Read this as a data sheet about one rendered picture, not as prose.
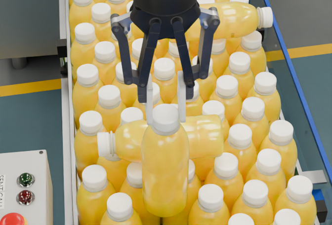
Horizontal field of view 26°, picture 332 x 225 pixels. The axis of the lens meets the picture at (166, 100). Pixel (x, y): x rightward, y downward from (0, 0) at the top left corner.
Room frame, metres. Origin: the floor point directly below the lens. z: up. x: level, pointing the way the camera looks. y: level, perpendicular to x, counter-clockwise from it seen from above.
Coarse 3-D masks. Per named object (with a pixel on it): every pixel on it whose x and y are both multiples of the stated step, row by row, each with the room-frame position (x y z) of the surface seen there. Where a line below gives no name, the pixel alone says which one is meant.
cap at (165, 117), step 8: (160, 104) 0.71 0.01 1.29; (168, 104) 0.71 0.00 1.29; (160, 112) 0.69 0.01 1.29; (168, 112) 0.69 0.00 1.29; (176, 112) 0.69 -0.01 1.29; (160, 120) 0.67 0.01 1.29; (168, 120) 0.67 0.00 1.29; (176, 120) 0.68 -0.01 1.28; (160, 128) 0.67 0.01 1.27; (168, 128) 0.67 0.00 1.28
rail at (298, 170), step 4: (268, 72) 1.11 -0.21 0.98; (280, 112) 0.99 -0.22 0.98; (280, 116) 0.98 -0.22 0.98; (296, 164) 0.86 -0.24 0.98; (296, 168) 0.85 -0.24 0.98; (300, 168) 0.85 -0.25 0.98; (296, 172) 0.85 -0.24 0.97; (300, 172) 0.84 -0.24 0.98; (316, 216) 0.74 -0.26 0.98; (316, 220) 0.73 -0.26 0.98; (316, 224) 0.73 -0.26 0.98
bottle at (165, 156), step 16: (176, 128) 0.68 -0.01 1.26; (144, 144) 0.68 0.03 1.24; (160, 144) 0.66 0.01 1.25; (176, 144) 0.67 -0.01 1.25; (144, 160) 0.67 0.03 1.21; (160, 160) 0.66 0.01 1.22; (176, 160) 0.66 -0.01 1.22; (144, 176) 0.67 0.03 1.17; (160, 176) 0.66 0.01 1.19; (176, 176) 0.66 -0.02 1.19; (144, 192) 0.68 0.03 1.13; (160, 192) 0.66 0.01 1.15; (176, 192) 0.66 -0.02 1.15; (160, 208) 0.66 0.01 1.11; (176, 208) 0.66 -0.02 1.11
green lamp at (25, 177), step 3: (21, 174) 0.73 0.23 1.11; (24, 174) 0.73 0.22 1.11; (27, 174) 0.73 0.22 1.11; (30, 174) 0.73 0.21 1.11; (21, 177) 0.72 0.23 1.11; (24, 177) 0.72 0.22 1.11; (27, 177) 0.72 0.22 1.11; (30, 177) 0.72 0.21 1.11; (18, 180) 0.72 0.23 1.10; (21, 180) 0.71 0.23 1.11; (24, 180) 0.71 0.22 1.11; (27, 180) 0.71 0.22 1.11; (30, 180) 0.72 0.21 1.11; (21, 183) 0.71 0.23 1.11; (24, 183) 0.71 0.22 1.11; (27, 183) 0.71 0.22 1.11; (30, 183) 0.71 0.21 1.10
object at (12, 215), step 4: (4, 216) 0.64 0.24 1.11; (8, 216) 0.64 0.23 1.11; (12, 216) 0.64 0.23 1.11; (16, 216) 0.64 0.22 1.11; (20, 216) 0.64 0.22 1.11; (0, 220) 0.64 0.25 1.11; (4, 220) 0.64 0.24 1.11; (8, 220) 0.64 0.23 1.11; (12, 220) 0.64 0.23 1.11; (16, 220) 0.64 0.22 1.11; (20, 220) 0.64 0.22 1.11; (0, 224) 0.63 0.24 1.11; (4, 224) 0.63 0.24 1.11; (8, 224) 0.63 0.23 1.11; (12, 224) 0.63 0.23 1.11; (16, 224) 0.63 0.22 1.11; (20, 224) 0.63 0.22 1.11
